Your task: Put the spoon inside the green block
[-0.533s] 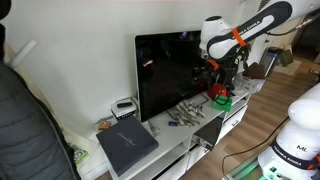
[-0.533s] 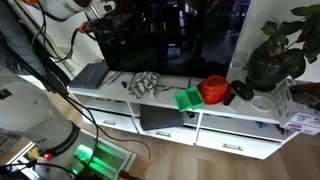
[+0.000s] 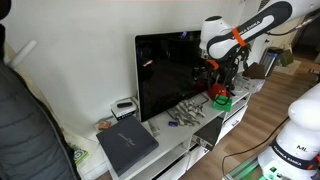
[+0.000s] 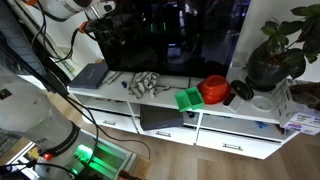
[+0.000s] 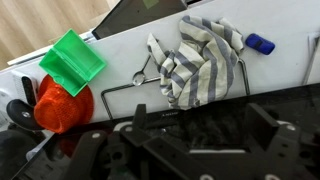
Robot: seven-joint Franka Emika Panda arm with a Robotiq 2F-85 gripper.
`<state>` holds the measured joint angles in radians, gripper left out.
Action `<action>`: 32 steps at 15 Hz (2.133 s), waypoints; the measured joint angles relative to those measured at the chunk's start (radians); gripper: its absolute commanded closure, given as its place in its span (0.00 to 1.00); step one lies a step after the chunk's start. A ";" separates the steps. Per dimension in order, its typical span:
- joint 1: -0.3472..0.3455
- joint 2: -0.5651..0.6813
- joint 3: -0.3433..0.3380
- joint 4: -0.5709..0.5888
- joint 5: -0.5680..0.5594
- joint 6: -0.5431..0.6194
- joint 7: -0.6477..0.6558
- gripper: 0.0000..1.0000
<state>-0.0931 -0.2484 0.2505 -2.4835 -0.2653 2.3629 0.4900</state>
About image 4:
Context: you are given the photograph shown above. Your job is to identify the grey white striped cloth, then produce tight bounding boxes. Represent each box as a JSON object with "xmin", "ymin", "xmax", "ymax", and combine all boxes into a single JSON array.
[{"xmin": 127, "ymin": 70, "xmax": 171, "ymax": 100}]

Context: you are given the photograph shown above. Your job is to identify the dark blue book box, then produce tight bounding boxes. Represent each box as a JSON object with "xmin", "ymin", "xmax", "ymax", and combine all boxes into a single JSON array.
[{"xmin": 68, "ymin": 61, "xmax": 110, "ymax": 90}]

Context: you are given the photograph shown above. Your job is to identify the red round button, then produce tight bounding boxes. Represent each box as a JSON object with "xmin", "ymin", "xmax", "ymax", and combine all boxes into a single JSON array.
[{"xmin": 42, "ymin": 152, "xmax": 55, "ymax": 163}]

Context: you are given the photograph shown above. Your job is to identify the white drawer metal handle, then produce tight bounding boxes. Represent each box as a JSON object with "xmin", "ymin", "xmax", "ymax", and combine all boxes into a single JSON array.
[
  {"xmin": 195, "ymin": 129, "xmax": 283, "ymax": 161},
  {"xmin": 134, "ymin": 118, "xmax": 198, "ymax": 147},
  {"xmin": 82, "ymin": 109, "xmax": 138, "ymax": 135}
]

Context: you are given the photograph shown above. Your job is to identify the small black remote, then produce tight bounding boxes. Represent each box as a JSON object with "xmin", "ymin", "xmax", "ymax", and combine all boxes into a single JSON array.
[{"xmin": 222, "ymin": 92, "xmax": 237, "ymax": 107}]

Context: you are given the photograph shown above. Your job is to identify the metal wire rack frame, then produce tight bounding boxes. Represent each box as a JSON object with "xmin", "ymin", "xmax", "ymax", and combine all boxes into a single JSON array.
[{"xmin": 159, "ymin": 75, "xmax": 192, "ymax": 90}]

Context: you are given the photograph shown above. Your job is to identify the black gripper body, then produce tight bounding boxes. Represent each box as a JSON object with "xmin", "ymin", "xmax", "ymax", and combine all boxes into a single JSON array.
[{"xmin": 91, "ymin": 17, "xmax": 123, "ymax": 45}]

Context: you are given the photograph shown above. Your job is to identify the green plastic block bin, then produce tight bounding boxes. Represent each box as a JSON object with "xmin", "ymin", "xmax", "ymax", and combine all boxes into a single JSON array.
[{"xmin": 174, "ymin": 86, "xmax": 205, "ymax": 113}]

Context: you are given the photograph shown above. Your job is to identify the white round dish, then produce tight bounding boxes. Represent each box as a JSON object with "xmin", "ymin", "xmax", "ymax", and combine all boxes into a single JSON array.
[{"xmin": 249, "ymin": 95, "xmax": 274, "ymax": 113}]

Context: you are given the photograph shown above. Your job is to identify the white television cabinet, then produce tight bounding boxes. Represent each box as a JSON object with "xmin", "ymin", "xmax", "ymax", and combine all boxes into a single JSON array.
[{"xmin": 66, "ymin": 61, "xmax": 301, "ymax": 161}]

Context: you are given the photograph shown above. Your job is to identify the silver metal spoon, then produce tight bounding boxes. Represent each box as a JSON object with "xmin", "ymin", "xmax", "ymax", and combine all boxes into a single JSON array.
[{"xmin": 154, "ymin": 85, "xmax": 178, "ymax": 93}]

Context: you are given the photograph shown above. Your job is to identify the green lit robot platform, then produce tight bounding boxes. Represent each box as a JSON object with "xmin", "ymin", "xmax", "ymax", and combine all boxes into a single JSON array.
[{"xmin": 69, "ymin": 131, "xmax": 138, "ymax": 180}]

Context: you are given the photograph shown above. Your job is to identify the green leafy plant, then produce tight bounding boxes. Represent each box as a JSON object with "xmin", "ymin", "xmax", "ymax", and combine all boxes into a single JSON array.
[{"xmin": 259, "ymin": 3, "xmax": 320, "ymax": 80}]

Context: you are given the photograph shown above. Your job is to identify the stacked red bowls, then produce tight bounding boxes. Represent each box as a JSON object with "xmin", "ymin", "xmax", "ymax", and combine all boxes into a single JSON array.
[{"xmin": 196, "ymin": 74, "xmax": 232, "ymax": 105}]

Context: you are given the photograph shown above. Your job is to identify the black floor cable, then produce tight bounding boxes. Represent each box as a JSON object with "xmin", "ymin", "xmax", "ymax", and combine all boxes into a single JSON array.
[{"xmin": 59, "ymin": 92, "xmax": 152, "ymax": 160}]

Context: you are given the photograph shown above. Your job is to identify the dark grey flat panel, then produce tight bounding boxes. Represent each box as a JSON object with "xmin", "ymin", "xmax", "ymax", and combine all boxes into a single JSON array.
[{"xmin": 0, "ymin": 0, "xmax": 70, "ymax": 96}]

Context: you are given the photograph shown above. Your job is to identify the small blue shelf toy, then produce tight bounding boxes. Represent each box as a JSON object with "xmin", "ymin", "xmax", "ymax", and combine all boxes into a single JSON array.
[{"xmin": 255, "ymin": 121, "xmax": 269, "ymax": 130}]

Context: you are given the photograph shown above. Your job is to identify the green printed booklet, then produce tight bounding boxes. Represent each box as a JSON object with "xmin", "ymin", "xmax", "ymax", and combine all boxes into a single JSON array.
[{"xmin": 61, "ymin": 59, "xmax": 83, "ymax": 78}]

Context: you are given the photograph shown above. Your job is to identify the black flat screen television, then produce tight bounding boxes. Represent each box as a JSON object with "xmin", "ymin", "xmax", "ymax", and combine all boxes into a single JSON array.
[{"xmin": 96, "ymin": 0, "xmax": 252, "ymax": 80}]

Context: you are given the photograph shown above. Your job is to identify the silver pen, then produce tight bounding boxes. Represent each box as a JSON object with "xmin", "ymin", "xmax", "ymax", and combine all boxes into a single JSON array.
[
  {"xmin": 102, "ymin": 71, "xmax": 116, "ymax": 84},
  {"xmin": 108, "ymin": 71, "xmax": 124, "ymax": 86}
]

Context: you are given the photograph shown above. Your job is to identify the dark plant pot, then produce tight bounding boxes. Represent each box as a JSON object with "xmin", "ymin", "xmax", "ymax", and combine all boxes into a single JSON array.
[{"xmin": 245, "ymin": 44, "xmax": 292, "ymax": 92}]

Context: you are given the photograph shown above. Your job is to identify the black oval object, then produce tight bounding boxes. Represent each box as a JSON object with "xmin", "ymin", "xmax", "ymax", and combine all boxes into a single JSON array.
[{"xmin": 230, "ymin": 79, "xmax": 255, "ymax": 101}]

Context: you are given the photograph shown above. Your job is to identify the dark grey box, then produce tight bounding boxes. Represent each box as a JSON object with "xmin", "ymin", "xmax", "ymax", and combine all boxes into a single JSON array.
[{"xmin": 139, "ymin": 104, "xmax": 185, "ymax": 132}]

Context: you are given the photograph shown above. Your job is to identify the white printed cardboard box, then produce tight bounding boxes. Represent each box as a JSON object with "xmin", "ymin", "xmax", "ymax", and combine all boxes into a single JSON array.
[{"xmin": 271, "ymin": 78, "xmax": 320, "ymax": 136}]

